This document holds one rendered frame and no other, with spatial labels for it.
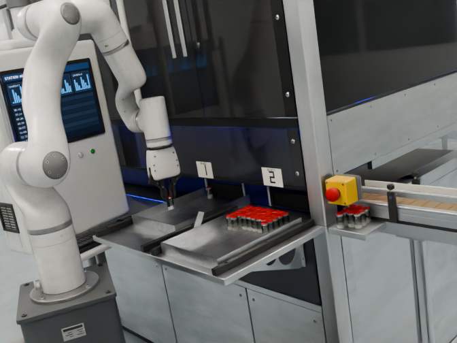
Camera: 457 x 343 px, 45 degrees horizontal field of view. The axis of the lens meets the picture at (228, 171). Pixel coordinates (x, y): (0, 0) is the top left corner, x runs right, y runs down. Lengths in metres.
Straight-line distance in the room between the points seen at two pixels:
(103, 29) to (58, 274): 0.70
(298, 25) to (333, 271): 0.74
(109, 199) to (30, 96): 0.95
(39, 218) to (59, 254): 0.11
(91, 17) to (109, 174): 0.90
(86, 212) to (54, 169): 0.87
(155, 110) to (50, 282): 0.60
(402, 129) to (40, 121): 1.17
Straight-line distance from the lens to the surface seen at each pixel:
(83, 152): 2.28
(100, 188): 2.33
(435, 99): 2.16
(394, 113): 1.92
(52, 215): 1.52
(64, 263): 1.56
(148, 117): 1.75
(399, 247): 2.02
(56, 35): 1.50
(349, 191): 1.57
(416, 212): 1.60
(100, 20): 1.64
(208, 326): 2.36
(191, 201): 2.12
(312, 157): 1.61
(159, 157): 1.77
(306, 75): 1.56
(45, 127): 1.48
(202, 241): 1.68
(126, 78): 1.69
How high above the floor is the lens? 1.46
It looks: 13 degrees down
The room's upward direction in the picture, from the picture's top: 9 degrees counter-clockwise
